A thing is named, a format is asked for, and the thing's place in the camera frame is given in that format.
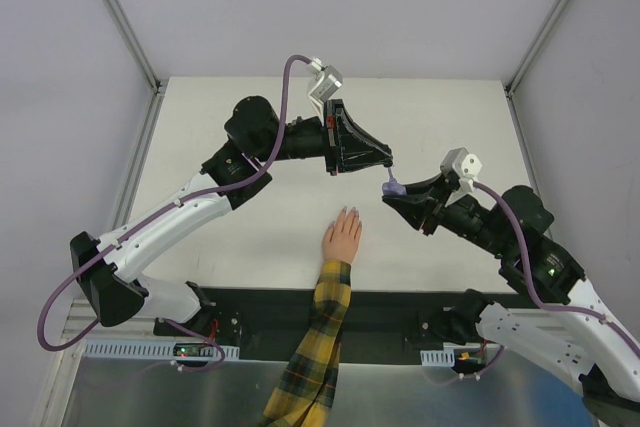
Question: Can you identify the purple nail polish bottle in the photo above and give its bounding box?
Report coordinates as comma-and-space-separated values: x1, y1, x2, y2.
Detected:
382, 181, 407, 196

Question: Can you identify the nail polish brush cap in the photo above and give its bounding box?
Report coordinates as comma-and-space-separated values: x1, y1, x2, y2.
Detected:
387, 165, 397, 184

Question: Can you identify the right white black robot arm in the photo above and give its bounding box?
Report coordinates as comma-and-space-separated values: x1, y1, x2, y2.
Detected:
382, 173, 639, 426

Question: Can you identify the yellow plaid sleeve forearm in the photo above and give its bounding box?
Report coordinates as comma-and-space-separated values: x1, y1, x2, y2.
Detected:
259, 261, 352, 426

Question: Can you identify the mannequin hand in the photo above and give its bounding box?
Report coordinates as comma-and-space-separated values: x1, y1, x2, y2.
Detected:
322, 208, 362, 264

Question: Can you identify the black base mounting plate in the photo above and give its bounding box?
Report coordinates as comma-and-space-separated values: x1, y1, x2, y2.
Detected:
152, 282, 531, 363

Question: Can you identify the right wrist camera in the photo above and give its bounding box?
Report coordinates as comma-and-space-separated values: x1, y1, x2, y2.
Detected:
440, 147, 483, 194

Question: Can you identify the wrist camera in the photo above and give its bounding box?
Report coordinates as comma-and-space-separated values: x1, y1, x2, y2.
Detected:
307, 57, 343, 117
440, 147, 483, 194

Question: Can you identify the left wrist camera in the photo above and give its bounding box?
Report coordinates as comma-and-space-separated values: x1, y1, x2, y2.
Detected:
307, 57, 343, 117

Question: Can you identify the right white cable duct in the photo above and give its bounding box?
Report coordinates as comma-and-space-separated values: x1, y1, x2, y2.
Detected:
420, 348, 456, 368

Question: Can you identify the white cable duct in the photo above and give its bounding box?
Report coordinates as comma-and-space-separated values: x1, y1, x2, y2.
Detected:
420, 348, 456, 368
84, 340, 240, 362

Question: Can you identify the left aluminium frame post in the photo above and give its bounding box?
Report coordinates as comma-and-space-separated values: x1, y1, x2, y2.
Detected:
102, 0, 162, 94

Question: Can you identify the aluminium frame post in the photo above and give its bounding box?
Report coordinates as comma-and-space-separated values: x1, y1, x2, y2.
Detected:
102, 0, 162, 94
504, 0, 574, 99

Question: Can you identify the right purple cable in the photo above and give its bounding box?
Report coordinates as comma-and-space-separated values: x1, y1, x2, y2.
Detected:
474, 181, 640, 358

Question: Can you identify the right aluminium frame post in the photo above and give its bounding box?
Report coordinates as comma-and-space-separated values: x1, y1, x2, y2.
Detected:
504, 0, 574, 99

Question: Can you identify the left white cable duct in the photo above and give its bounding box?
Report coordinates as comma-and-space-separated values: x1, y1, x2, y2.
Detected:
84, 340, 240, 362

